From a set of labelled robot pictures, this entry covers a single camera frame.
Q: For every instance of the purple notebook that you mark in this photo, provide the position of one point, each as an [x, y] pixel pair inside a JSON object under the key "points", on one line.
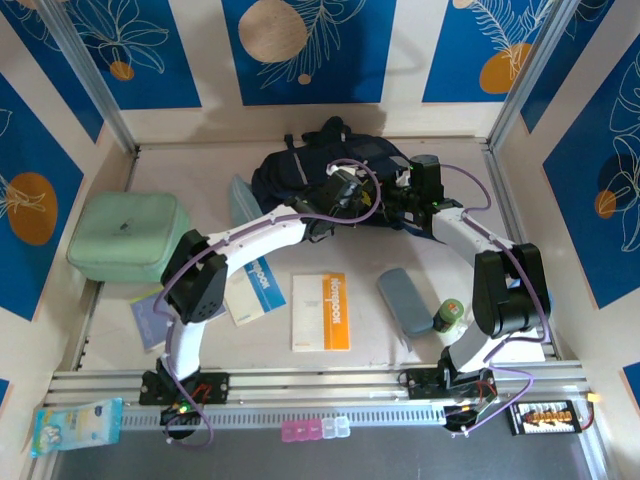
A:
{"points": [[147, 325]]}

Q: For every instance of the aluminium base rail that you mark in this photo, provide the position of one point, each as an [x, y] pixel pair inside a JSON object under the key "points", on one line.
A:
{"points": [[325, 385]]}

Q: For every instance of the blue white notebook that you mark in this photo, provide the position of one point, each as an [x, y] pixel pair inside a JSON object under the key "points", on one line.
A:
{"points": [[260, 300]]}

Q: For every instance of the light blue face mask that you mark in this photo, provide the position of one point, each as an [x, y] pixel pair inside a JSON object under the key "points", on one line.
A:
{"points": [[240, 200]]}

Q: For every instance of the green bottle orange cap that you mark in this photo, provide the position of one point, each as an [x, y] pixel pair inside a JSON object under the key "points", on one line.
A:
{"points": [[448, 315]]}

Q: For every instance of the aluminium frame post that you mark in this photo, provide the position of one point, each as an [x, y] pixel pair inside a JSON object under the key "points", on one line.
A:
{"points": [[95, 85], [530, 80]]}

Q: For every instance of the small clear plastic box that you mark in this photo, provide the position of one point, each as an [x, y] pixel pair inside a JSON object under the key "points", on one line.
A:
{"points": [[328, 428], [342, 428]]}

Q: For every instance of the mint green zip pouch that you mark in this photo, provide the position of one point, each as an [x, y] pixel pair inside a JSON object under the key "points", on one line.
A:
{"points": [[125, 235]]}

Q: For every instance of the orange white notebook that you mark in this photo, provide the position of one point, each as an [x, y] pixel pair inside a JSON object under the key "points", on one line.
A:
{"points": [[335, 320]]}

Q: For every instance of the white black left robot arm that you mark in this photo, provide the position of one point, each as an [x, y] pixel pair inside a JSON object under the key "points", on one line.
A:
{"points": [[260, 235]]}

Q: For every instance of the light blue tissue packet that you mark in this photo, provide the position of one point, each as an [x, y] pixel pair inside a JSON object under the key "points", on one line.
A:
{"points": [[75, 425]]}

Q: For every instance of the grey glasses case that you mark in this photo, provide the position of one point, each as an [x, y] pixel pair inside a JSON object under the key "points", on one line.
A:
{"points": [[405, 300]]}

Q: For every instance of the black controller board with LEDs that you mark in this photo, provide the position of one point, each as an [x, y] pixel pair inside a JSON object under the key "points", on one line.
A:
{"points": [[465, 412], [177, 411]]}

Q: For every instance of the navy blue backpack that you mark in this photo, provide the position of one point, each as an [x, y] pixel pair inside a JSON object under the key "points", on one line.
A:
{"points": [[280, 175]]}

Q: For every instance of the small pink plastic box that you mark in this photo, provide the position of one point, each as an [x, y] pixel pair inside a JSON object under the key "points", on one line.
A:
{"points": [[300, 430], [288, 431], [313, 429]]}

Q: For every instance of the aluminium back rail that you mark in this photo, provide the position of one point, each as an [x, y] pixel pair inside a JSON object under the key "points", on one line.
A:
{"points": [[200, 145]]}

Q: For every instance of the blue floral wall panel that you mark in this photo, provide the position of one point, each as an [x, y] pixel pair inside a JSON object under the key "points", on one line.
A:
{"points": [[350, 50], [575, 200], [50, 65], [575, 75], [30, 275], [450, 50], [165, 60]]}

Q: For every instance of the aluminium side rail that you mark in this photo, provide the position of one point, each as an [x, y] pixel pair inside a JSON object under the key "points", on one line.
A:
{"points": [[87, 340], [494, 157]]}

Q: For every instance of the black power distribution board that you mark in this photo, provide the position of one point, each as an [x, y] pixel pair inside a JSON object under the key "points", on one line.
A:
{"points": [[545, 417]]}

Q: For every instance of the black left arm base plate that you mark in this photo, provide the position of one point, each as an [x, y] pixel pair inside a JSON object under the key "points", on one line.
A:
{"points": [[210, 387]]}

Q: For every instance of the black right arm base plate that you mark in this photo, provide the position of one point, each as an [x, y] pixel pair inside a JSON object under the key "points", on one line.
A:
{"points": [[425, 382]]}

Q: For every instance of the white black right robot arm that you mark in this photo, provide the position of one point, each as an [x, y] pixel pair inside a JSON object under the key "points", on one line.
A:
{"points": [[465, 235]]}

